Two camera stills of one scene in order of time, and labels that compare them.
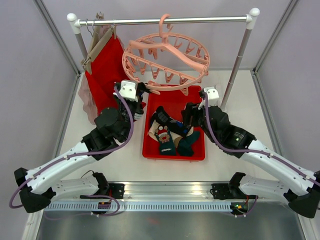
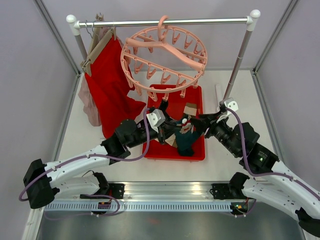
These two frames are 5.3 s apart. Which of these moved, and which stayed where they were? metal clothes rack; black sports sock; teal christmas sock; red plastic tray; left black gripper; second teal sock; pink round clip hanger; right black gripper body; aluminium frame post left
Moved: black sports sock; teal christmas sock; right black gripper body; pink round clip hanger; left black gripper
Stayed: second teal sock; aluminium frame post left; metal clothes rack; red plastic tray
